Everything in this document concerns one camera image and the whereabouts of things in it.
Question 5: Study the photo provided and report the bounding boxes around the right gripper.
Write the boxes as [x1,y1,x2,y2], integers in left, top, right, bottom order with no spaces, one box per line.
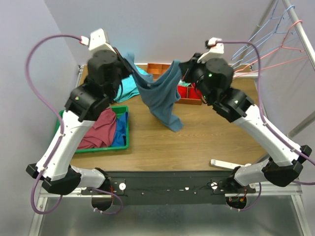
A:
[179,52,214,103]

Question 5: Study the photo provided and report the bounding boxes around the blue tank top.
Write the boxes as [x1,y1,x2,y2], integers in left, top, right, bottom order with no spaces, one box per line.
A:
[124,53,183,132]

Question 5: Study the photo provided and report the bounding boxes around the pink wire hanger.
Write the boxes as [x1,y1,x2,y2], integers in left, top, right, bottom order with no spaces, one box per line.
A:
[233,20,306,79]

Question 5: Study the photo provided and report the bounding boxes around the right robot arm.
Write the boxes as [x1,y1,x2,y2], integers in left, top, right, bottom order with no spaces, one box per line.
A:
[179,54,312,193]

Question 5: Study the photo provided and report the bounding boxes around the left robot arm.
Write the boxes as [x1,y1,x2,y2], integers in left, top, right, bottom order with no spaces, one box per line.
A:
[26,48,132,195]

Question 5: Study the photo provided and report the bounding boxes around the red cloth in tray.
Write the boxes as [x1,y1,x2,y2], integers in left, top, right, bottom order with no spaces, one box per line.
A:
[177,86,188,98]
[188,83,202,100]

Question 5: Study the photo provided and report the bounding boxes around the turquoise folded shorts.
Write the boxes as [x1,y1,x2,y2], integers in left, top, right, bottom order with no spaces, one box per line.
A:
[114,64,153,103]

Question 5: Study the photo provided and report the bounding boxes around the orange compartment tray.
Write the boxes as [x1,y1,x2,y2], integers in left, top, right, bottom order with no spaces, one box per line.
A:
[146,63,202,105]

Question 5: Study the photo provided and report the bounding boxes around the green plastic bin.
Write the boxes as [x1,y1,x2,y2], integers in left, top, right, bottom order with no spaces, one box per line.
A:
[53,105,130,154]

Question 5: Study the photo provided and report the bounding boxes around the maroon shirt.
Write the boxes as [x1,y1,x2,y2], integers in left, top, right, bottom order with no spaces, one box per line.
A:
[78,108,117,149]

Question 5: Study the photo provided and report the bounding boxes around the royal blue garment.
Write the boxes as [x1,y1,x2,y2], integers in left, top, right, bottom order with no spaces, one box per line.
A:
[111,112,129,147]

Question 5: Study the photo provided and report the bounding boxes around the metal clothes rack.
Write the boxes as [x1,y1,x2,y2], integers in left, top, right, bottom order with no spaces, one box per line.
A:
[231,0,315,147]

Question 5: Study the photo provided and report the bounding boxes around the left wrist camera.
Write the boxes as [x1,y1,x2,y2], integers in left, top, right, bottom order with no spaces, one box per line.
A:
[88,29,113,53]

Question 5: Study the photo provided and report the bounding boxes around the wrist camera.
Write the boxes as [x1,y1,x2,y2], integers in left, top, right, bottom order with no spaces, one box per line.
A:
[88,29,113,53]
[197,37,224,63]

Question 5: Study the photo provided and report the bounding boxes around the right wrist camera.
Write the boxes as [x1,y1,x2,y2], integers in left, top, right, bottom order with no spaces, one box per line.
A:
[197,37,224,63]

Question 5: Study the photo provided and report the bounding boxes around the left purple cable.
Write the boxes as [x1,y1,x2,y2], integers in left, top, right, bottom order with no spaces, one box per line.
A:
[26,34,124,215]

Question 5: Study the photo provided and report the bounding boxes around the purple cable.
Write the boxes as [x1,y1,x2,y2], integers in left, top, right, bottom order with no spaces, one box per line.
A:
[216,40,315,212]
[26,34,124,215]

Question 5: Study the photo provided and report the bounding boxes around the blue wire hanger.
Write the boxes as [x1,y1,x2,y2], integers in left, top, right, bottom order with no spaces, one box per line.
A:
[231,4,296,65]
[231,0,291,69]

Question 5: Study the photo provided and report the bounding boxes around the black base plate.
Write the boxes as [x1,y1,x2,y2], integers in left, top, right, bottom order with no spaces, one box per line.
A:
[81,171,256,206]

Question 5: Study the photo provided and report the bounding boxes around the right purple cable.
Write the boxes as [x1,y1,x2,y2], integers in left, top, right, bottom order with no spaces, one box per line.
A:
[216,40,315,212]

